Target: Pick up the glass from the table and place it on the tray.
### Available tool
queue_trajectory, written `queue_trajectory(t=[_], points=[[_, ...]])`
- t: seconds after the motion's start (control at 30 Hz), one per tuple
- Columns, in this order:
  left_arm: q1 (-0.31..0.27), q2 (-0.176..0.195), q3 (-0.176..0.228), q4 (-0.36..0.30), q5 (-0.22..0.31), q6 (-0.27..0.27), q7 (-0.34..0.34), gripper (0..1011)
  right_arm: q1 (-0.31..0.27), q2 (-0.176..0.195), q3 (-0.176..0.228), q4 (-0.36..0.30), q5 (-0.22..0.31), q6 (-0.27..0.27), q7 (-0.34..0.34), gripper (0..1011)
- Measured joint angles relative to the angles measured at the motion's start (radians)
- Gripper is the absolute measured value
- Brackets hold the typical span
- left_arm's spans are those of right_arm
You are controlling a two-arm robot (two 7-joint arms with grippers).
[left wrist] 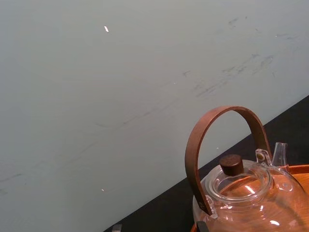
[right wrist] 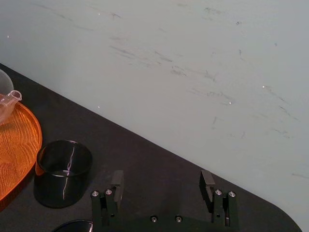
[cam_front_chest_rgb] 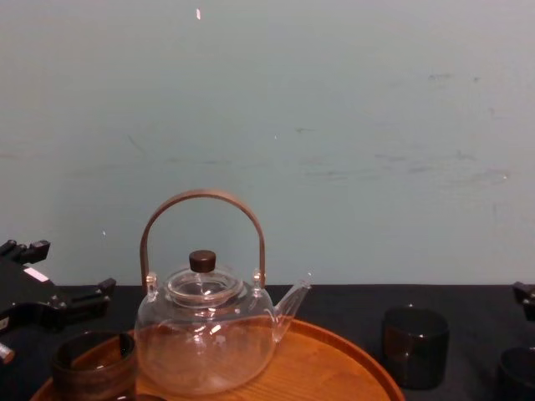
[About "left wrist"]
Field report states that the orange wooden tray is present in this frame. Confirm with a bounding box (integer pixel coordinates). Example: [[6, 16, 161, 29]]
[[190, 164, 309, 232]]

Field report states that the glass lid with wooden knob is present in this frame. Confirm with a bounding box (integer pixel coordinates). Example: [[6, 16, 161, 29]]
[[207, 154, 275, 203]]

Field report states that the black table cloth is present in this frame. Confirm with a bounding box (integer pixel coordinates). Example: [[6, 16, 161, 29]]
[[105, 95, 309, 232]]

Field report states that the glass teapot with wooden handle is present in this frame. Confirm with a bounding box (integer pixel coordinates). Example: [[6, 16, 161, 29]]
[[184, 105, 309, 232]]

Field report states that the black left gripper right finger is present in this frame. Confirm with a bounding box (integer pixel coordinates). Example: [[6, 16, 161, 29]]
[[196, 221, 210, 232]]

